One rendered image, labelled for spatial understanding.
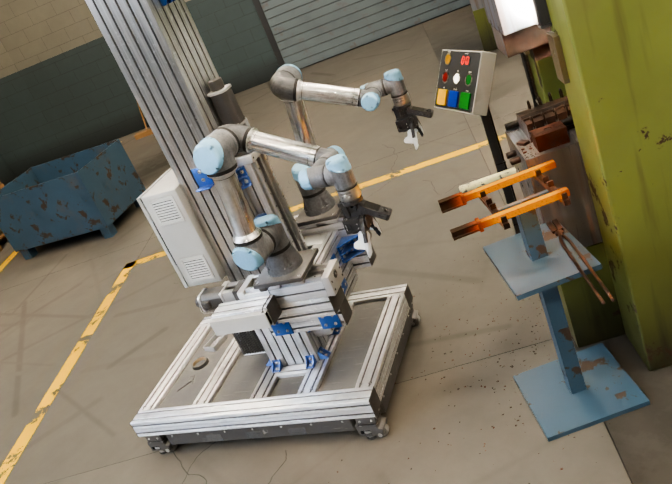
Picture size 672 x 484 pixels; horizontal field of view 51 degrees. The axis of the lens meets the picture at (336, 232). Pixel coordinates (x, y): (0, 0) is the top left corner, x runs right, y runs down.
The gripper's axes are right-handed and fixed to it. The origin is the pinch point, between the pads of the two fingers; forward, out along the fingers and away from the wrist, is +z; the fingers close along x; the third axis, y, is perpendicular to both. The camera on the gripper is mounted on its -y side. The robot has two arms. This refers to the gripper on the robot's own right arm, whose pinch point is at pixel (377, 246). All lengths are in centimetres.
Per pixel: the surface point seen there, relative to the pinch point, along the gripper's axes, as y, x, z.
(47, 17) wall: 663, -698, -110
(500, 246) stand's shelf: -33, -33, 28
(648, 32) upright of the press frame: -97, -36, -37
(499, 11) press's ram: -52, -60, -52
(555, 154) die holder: -59, -52, 4
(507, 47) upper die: -51, -65, -37
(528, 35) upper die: -59, -67, -39
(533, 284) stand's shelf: -47, -4, 28
